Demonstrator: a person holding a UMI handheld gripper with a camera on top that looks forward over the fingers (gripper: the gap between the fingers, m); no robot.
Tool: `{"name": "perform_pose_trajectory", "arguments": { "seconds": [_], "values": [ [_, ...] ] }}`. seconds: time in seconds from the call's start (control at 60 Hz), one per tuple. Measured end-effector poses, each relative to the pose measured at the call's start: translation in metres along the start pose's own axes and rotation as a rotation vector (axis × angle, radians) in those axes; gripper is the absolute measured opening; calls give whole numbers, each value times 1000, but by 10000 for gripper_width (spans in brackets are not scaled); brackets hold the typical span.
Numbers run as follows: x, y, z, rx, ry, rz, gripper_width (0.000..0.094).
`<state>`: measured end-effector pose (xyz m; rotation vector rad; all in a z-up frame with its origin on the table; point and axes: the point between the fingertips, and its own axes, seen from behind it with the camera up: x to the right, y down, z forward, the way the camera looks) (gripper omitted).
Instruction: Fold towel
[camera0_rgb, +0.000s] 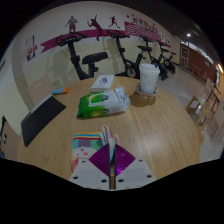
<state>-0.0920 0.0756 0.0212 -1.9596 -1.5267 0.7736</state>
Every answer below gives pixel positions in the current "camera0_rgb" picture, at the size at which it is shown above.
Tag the group of wooden chairs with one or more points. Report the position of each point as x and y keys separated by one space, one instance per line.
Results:
x=203 y=106

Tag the green wet wipes pack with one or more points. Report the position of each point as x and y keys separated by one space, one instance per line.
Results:
x=100 y=105

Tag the wall notice poster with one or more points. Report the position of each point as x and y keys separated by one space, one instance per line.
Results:
x=31 y=48

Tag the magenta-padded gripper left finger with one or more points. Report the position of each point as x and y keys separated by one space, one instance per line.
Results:
x=89 y=174

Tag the blue and orange marker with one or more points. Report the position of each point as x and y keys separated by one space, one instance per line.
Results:
x=60 y=90

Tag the round ceiling light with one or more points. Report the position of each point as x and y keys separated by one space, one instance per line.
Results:
x=188 y=34

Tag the black flat pad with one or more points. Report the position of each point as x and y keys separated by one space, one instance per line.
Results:
x=41 y=118

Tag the small white box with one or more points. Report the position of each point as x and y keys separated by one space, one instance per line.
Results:
x=102 y=83

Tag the brown tape roll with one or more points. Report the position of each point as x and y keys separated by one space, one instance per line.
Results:
x=145 y=97

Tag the colourful checkered towel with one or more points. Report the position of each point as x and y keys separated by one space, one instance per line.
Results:
x=86 y=148

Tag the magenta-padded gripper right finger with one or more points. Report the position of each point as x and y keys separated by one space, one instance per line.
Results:
x=135 y=173

